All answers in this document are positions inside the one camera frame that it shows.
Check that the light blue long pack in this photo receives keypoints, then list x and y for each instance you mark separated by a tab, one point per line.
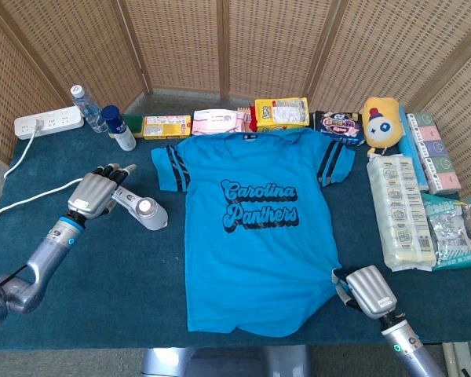
410	153

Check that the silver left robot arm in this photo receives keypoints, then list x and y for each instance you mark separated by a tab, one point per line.
31	275

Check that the teal bag of silver sachets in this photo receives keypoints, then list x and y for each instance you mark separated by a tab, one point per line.
453	235

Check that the dark sanitary pad pack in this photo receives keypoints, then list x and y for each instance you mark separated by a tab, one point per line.
339	127

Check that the yellow snack pack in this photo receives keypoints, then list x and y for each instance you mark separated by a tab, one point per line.
282	114

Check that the blue Carolina Panthers t-shirt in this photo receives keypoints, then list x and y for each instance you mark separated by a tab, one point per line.
259	255

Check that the green yellow sponge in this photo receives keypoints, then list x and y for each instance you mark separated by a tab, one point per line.
135	122

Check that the wicker folding screen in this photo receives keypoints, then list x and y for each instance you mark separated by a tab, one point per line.
180	43

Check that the white power strip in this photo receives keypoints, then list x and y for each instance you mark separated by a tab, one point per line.
55	121

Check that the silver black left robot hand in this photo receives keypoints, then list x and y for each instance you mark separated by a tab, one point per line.
90	194

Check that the yellow rectangular box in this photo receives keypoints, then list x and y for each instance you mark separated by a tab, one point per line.
166	127

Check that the white green floor object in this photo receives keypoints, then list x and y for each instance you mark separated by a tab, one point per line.
463	359

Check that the dark teal table cloth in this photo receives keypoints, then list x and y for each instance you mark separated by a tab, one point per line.
121	282

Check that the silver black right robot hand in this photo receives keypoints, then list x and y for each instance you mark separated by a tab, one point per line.
371	290

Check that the red packet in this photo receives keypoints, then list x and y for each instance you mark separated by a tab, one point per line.
252	121

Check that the cream white tissue pack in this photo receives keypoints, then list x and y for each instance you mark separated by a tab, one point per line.
400	212

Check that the clear plastic water bottle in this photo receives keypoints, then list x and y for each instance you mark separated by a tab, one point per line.
90	110

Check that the pink wet wipes pack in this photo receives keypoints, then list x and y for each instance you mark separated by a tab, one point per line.
217	122

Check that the yellow plush toy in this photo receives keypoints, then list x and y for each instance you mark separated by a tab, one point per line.
380	125

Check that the grey robot torso base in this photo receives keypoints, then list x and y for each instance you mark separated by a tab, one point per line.
223	361

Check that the white handheld garment steamer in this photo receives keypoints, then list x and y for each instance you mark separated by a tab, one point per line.
149	214

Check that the white bottle with blue cap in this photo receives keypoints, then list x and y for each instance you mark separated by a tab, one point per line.
121	131

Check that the multicolour pocket tissue pack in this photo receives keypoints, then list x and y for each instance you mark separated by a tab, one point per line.
435	157

